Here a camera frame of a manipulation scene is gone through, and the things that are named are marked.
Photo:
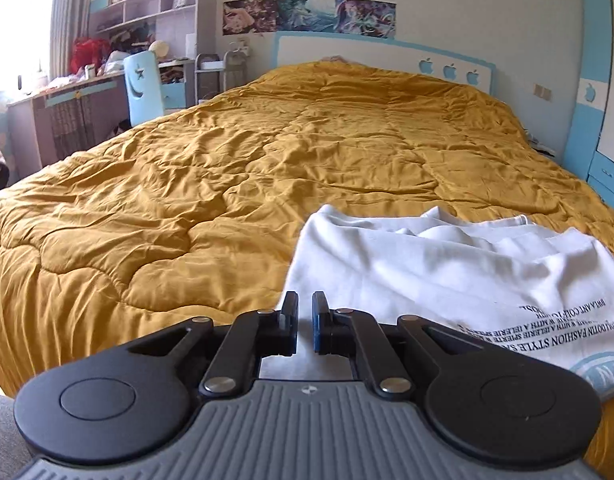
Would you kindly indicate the grey desk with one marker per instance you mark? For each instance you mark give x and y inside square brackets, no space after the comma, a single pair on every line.
[32,120]

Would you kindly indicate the white storage rack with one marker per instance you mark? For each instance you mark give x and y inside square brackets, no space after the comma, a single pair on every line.
[209,77]

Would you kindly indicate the blue and white wardrobe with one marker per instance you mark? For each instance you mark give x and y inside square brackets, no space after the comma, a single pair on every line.
[587,125]

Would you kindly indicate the wall socket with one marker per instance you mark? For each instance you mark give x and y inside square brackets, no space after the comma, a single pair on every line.
[543,91]

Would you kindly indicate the round cream lamp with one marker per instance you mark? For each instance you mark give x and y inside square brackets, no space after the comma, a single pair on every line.
[159,49]

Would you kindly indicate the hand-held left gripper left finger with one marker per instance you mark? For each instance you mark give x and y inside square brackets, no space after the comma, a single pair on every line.
[289,322]

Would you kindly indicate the mustard yellow quilt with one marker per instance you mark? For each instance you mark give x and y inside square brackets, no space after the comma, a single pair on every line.
[187,185]

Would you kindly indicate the red bag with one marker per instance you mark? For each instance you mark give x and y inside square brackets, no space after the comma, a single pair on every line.
[89,55]

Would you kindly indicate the white and blue headboard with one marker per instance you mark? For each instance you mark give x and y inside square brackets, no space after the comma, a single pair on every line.
[367,52]

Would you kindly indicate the white printed sweatshirt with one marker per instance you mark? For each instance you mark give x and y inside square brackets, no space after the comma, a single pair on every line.
[412,270]

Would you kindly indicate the wall shelf unit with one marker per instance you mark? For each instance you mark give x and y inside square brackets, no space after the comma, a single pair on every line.
[137,5]

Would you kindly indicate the blue desk drawer unit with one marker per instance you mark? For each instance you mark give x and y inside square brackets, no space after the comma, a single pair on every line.
[173,96]

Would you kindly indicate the light blue star chair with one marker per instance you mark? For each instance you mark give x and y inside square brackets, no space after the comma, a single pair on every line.
[144,92]

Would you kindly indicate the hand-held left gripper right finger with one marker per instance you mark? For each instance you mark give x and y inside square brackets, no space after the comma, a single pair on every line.
[319,325]

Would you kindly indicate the black and white object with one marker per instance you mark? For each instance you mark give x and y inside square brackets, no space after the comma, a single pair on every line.
[542,147]

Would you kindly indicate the anime wall poster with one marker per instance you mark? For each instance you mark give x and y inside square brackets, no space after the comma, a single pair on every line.
[307,14]
[365,17]
[249,17]

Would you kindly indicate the grey curtain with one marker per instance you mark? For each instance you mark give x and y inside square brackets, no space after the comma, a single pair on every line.
[69,15]

